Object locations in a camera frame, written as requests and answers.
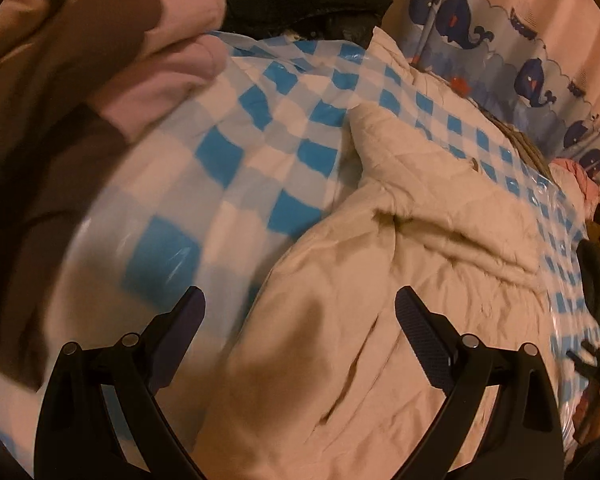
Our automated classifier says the whale print curtain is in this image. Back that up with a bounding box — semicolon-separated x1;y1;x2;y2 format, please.
400;0;600;191

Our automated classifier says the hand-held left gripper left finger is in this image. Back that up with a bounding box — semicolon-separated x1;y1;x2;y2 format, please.
32;286;207;480

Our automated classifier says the pink cloth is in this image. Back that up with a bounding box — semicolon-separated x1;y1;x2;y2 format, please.
550;157;600;211

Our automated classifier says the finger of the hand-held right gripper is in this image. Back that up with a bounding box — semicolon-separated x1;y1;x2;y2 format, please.
566;339;600;391

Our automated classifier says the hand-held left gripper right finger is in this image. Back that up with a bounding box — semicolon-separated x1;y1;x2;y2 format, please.
394;286;567;480

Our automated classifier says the blue white checkered plastic sheet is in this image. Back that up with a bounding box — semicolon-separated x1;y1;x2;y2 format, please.
0;30;596;480

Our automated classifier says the pink and brown garment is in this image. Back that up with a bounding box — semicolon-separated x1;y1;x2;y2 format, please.
0;0;231;391

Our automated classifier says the brown knitted cloth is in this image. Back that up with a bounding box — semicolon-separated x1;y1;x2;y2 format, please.
500;120;553;176

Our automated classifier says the dark green cloth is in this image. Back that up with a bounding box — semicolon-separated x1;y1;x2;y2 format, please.
577;210;600;331

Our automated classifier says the white padded jacket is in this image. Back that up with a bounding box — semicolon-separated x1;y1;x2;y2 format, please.
195;25;576;480

